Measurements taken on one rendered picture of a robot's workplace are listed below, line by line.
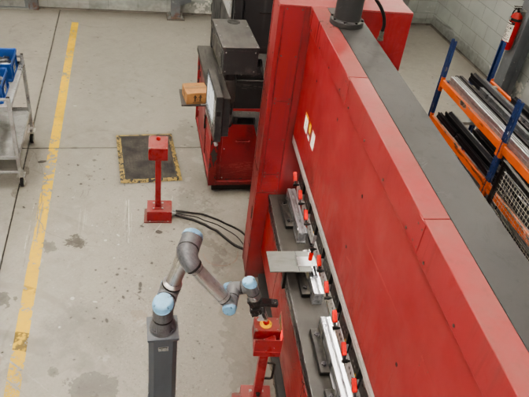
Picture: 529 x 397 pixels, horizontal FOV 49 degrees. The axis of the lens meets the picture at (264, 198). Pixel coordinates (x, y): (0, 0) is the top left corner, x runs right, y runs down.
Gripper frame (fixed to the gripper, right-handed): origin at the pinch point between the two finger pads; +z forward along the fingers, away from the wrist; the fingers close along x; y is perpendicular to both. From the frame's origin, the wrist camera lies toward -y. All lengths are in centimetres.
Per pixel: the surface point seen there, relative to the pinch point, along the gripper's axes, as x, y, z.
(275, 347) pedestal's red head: 14.5, -2.3, 8.7
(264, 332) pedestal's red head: 5.2, 2.8, 4.2
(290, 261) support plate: -32.1, -19.2, -12.3
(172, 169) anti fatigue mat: -264, 99, 48
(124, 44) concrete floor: -567, 184, 17
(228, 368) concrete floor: -26, 44, 71
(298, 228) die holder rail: -68, -27, -6
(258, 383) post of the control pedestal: 7, 18, 49
